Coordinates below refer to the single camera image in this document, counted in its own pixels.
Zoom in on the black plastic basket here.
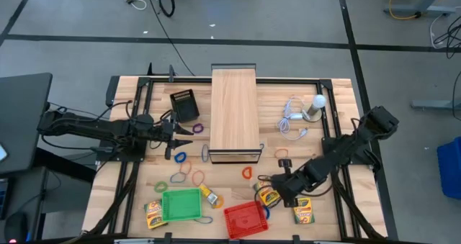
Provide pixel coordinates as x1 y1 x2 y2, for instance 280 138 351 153
169 89 201 124

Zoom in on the Crayola crayon box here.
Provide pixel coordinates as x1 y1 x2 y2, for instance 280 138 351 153
253 181 282 209
290 196 316 225
143 199 169 231

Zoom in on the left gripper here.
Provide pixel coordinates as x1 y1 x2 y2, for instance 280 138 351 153
157 111 194 161

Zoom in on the silver aluminium bar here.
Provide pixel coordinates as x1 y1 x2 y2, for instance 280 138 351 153
113 238 156 244

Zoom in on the small yellow white packet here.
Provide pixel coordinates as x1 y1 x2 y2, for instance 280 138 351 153
199 184 220 206

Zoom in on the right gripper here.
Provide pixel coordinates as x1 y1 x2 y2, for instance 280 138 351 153
269 158 302 208

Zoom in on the grey desk leg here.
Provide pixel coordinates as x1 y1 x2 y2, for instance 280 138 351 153
382 0 458 19

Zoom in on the black aluminium frame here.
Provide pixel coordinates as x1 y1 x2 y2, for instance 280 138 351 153
106 75 363 242

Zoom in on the black cable tangle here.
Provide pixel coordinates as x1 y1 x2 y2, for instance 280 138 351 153
431 15 461 60

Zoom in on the bulb lamp on wooden base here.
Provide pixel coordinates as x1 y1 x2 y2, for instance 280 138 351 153
301 94 327 124

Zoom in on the blue plastic bin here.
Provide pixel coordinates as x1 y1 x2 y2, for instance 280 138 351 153
436 135 461 201

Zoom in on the grey desk foot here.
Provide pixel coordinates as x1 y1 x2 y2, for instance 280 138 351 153
411 98 461 112

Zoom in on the green plastic basket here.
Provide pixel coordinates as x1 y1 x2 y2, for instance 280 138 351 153
161 187 203 223

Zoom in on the long black floor cable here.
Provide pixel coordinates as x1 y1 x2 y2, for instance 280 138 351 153
143 0 196 77

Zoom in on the black corner plate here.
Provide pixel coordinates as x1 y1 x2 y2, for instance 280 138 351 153
104 75 121 108

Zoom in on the black computer mouse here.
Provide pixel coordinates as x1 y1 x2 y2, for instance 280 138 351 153
3 211 29 243

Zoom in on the white floor cable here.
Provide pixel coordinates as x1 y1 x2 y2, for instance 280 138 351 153
429 13 447 50

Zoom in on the coiled black cable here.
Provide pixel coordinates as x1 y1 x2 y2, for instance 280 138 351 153
158 0 176 18

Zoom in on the black corrugated cable hose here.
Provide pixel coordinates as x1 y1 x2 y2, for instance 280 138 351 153
86 164 140 236
330 171 387 240

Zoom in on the white USB cable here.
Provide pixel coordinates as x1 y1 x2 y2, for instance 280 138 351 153
276 96 310 142

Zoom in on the red plastic basket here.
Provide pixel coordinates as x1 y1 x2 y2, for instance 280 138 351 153
223 200 270 240

